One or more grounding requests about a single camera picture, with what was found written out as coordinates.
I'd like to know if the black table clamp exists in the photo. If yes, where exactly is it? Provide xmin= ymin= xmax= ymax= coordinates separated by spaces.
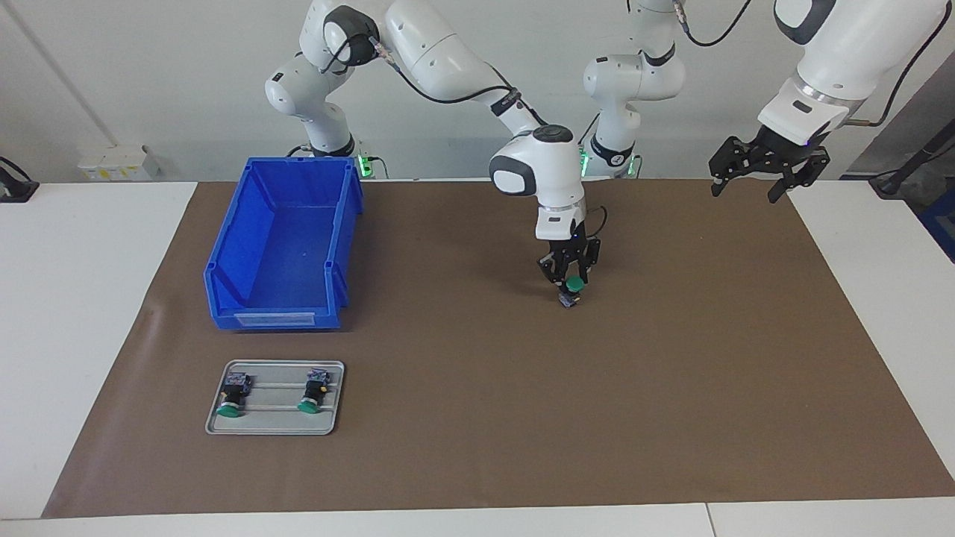
xmin=0 ymin=157 xmax=40 ymax=204

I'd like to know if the black stand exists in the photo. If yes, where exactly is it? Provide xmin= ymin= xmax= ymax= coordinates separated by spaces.
xmin=869 ymin=118 xmax=955 ymax=200

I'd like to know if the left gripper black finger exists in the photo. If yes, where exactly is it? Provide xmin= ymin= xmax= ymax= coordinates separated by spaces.
xmin=709 ymin=136 xmax=763 ymax=198
xmin=767 ymin=148 xmax=831 ymax=204

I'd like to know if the blue plastic storage bin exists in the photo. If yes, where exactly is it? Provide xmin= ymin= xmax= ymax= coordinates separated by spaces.
xmin=203 ymin=156 xmax=365 ymax=331

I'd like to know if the grey metal tray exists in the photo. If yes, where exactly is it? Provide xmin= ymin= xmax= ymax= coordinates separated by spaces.
xmin=205 ymin=359 xmax=345 ymax=437

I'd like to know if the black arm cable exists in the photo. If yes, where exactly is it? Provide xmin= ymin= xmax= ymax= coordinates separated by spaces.
xmin=671 ymin=0 xmax=955 ymax=128
xmin=321 ymin=34 xmax=609 ymax=243

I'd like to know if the blue crate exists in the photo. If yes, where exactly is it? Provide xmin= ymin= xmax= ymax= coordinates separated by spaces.
xmin=919 ymin=190 xmax=955 ymax=263

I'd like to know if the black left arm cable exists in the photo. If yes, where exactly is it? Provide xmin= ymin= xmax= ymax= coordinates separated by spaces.
xmin=671 ymin=0 xmax=955 ymax=128

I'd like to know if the white wall power strip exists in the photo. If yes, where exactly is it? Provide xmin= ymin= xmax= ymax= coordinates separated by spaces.
xmin=78 ymin=145 xmax=160 ymax=182

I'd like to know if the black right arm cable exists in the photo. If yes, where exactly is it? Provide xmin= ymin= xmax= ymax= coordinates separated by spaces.
xmin=321 ymin=34 xmax=609 ymax=243

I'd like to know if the brown table mat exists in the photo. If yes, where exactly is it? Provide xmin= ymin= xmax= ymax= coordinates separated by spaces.
xmin=41 ymin=179 xmax=955 ymax=519

